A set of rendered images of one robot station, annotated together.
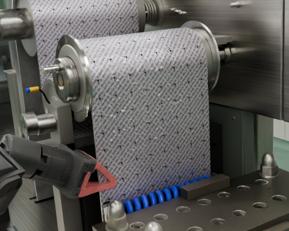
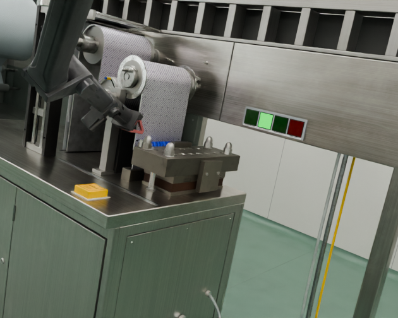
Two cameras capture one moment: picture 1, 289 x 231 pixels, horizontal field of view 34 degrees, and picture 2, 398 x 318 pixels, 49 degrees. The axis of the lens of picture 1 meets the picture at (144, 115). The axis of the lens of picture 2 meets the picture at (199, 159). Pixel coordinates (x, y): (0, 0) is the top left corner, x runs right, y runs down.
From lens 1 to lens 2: 0.85 m
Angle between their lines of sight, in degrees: 21
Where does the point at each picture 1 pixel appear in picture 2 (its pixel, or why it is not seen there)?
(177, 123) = (173, 111)
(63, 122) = (121, 98)
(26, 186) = not seen: hidden behind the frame
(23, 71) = not seen: hidden behind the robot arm
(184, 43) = (182, 74)
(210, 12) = (190, 64)
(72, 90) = (134, 81)
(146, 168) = (156, 129)
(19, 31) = (91, 48)
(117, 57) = (156, 71)
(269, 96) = (215, 108)
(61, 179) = (126, 120)
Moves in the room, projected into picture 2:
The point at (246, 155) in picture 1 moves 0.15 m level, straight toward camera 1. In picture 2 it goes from (195, 139) to (199, 146)
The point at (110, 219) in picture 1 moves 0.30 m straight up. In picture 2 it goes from (145, 143) to (160, 51)
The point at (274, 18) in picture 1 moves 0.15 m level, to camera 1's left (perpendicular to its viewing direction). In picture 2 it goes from (224, 72) to (187, 65)
